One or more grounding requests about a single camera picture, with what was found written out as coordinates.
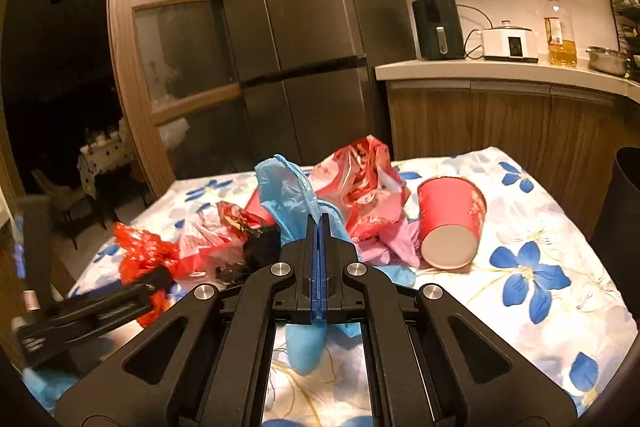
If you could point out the large red snack bag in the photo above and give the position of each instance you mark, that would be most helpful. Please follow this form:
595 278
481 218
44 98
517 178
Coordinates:
360 187

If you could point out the red paper cup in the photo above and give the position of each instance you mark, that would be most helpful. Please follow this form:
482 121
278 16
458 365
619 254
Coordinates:
450 217

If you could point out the crinkled red wrapper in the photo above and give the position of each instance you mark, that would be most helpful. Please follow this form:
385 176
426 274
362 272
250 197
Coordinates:
145 252

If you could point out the cooking oil bottle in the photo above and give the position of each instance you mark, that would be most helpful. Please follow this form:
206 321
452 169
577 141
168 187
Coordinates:
561 47

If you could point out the white electric cooker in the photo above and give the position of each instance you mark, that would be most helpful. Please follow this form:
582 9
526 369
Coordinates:
507 44

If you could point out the pink plastic bag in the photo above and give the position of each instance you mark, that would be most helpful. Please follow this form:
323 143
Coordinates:
395 242

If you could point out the blue disposable glove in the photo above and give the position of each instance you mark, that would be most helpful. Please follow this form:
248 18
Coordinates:
285 192

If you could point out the wooden glass door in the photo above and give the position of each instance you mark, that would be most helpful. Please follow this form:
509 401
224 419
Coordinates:
120 57

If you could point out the wooden chair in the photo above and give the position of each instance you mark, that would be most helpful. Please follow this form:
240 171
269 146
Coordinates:
55 202

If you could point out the steel mixing bowl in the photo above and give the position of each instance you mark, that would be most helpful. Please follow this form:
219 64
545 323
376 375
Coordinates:
607 62

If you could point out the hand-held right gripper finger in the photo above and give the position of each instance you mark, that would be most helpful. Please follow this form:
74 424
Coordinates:
315 267
325 267

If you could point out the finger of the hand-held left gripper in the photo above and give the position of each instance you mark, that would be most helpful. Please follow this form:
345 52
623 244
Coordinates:
125 289
90 329

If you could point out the dark green air fryer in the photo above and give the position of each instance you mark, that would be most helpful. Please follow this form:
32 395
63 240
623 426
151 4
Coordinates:
437 27

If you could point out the grey refrigerator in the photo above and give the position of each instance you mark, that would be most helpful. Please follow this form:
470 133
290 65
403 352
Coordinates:
310 32

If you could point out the red and white plastic wrapper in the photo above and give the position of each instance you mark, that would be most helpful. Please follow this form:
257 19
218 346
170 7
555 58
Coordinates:
200 242

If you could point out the black trash bin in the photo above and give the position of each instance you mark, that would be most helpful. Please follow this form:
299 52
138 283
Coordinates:
620 207

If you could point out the dining table with spotted cloth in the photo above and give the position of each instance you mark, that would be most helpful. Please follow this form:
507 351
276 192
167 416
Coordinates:
105 162

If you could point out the blue floral tablecloth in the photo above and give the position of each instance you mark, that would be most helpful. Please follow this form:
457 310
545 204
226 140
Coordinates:
500 307

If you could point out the black dish rack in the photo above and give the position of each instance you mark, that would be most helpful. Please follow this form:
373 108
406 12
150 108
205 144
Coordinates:
627 22

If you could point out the wooden kitchen counter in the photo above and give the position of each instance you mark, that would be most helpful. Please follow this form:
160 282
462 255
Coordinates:
500 132

